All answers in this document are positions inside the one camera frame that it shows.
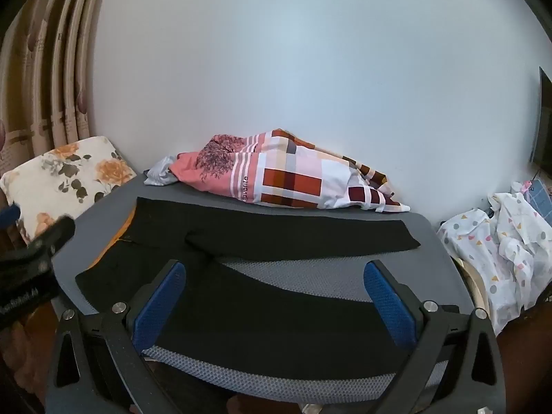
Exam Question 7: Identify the grey mesh mat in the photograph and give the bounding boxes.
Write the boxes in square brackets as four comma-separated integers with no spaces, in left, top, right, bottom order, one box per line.
[52,172,479,406]

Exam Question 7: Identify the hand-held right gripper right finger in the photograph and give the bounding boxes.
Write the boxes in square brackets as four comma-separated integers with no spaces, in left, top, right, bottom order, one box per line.
[363,259,507,414]

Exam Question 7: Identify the dark flat screen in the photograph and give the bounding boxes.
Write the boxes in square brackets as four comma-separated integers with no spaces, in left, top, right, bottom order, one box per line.
[530,67,552,167]

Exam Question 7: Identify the beige patterned curtain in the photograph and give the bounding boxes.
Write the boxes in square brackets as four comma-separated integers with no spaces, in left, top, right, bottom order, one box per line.
[0,0,113,173]

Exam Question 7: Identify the floral pillow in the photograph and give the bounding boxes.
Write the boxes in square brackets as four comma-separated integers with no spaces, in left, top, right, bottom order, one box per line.
[0,136,138,244]

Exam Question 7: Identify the beige curved object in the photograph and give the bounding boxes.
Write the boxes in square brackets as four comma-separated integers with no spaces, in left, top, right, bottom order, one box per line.
[453,256,490,311]

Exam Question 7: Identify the black pants with orange lining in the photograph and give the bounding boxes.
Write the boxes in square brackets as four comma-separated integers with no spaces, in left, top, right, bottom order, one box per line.
[75,196,421,376]

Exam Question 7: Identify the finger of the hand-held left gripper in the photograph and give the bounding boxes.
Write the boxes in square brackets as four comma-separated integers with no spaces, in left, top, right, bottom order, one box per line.
[23,216,76,268]
[0,205,21,230]

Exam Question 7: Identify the white dotted cloth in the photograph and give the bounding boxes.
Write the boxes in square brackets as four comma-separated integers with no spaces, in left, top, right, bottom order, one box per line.
[436,192,552,337]

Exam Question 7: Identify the checked patchwork blanket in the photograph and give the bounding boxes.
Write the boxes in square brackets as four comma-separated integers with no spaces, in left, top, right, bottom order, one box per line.
[169,128,411,214]

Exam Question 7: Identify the blue checked box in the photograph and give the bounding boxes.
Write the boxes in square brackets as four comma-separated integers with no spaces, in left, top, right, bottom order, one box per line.
[528,180,552,220]

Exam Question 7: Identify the grey white crumpled cloth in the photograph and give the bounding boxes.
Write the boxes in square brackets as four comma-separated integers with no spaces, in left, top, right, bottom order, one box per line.
[144,155,179,187]

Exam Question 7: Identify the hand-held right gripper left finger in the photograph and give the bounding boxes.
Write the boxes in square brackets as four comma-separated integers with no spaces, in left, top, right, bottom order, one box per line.
[45,259,187,414]

